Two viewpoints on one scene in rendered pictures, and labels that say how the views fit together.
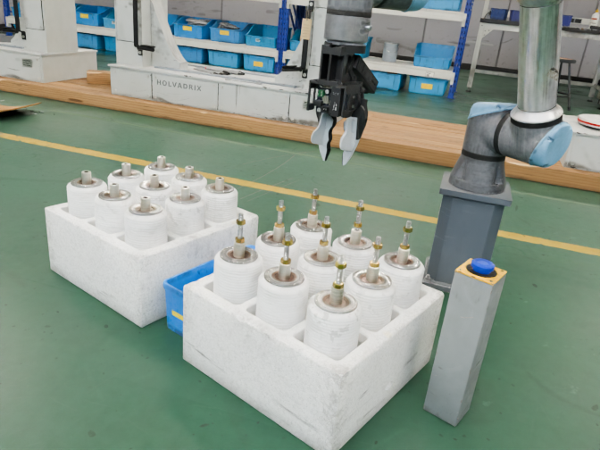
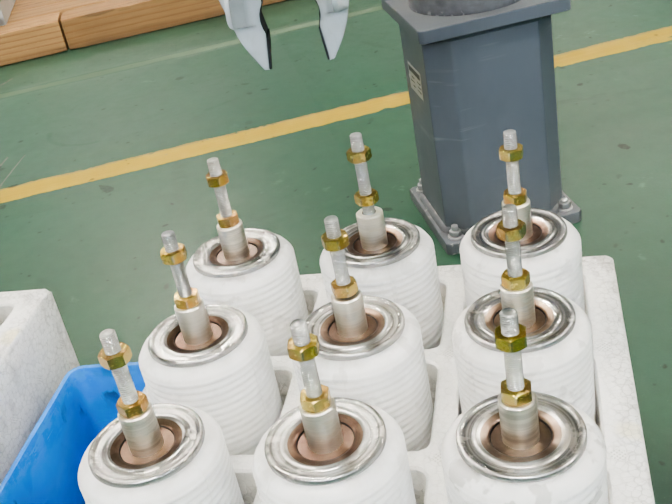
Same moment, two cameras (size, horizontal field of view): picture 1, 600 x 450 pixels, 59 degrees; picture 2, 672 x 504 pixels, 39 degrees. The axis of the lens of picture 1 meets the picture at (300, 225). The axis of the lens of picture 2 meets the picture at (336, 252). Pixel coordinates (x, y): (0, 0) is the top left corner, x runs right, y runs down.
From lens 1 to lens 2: 47 cm
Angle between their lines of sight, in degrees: 21
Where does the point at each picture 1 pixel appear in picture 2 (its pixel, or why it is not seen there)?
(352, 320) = (603, 463)
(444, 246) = (467, 153)
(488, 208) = (528, 32)
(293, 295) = (391, 481)
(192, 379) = not seen: outside the picture
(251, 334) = not seen: outside the picture
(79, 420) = not seen: outside the picture
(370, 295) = (557, 365)
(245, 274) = (203, 491)
